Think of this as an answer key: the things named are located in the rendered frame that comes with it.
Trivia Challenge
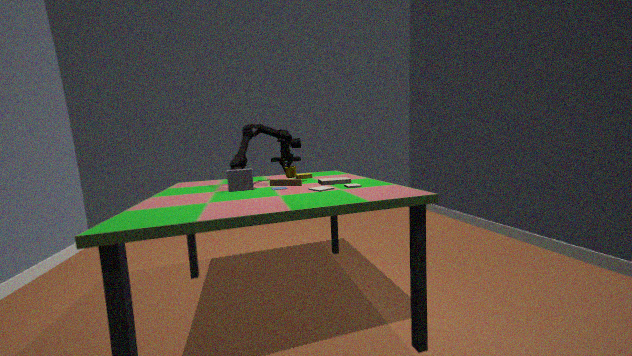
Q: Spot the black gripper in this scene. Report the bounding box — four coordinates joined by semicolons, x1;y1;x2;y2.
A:
271;148;301;171

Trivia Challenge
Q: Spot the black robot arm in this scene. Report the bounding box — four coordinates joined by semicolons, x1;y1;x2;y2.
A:
230;124;301;170

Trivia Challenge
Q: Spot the beige flat rectangular slab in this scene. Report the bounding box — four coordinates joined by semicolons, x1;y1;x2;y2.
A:
318;177;351;185

